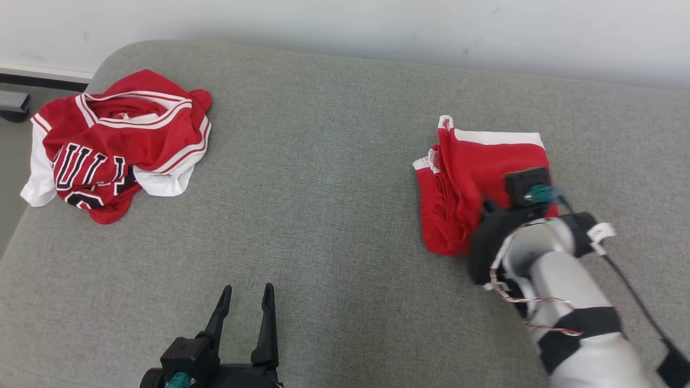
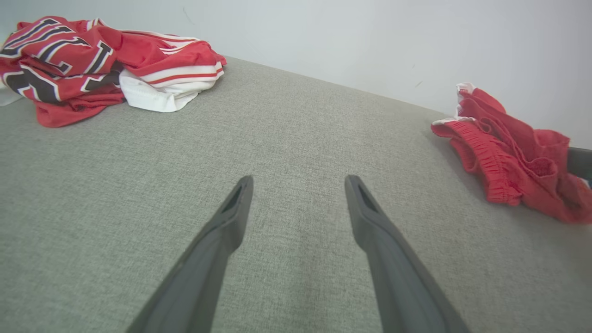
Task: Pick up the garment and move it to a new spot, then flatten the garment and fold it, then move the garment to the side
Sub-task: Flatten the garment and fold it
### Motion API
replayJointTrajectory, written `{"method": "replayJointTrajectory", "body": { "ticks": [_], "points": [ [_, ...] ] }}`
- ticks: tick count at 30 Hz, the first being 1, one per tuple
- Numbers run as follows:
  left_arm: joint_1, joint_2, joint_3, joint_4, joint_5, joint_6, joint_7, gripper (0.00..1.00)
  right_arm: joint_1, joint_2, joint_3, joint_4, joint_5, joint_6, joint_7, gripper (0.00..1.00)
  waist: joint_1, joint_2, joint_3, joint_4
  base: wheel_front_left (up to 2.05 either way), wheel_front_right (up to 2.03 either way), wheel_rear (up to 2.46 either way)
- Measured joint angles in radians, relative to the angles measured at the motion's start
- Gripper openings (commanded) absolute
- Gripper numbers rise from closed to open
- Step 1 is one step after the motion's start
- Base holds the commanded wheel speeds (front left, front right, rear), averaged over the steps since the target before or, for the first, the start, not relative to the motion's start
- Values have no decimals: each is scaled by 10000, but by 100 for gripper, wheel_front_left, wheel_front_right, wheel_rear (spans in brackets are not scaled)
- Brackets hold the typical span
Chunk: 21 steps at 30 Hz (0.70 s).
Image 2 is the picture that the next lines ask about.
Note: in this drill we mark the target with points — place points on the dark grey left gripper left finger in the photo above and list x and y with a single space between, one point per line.
199 277

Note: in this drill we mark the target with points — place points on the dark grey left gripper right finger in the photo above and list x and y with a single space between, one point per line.
397 277

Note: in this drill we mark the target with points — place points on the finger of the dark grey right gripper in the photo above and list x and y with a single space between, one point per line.
581 163

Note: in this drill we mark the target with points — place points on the red shorts with white trim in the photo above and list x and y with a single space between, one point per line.
508 157

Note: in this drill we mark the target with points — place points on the red jersey with white sleeves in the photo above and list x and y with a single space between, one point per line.
60 60

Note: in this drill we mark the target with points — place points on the grey fabric sofa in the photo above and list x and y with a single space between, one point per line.
296 138

